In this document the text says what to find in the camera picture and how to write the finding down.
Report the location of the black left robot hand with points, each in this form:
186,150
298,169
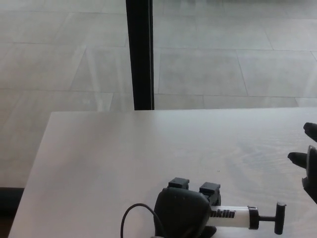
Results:
180,210

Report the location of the white Franklin air pump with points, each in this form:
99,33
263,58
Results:
241,214

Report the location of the black window frame post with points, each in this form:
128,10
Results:
141,54

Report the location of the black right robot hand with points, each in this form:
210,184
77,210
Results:
312,168

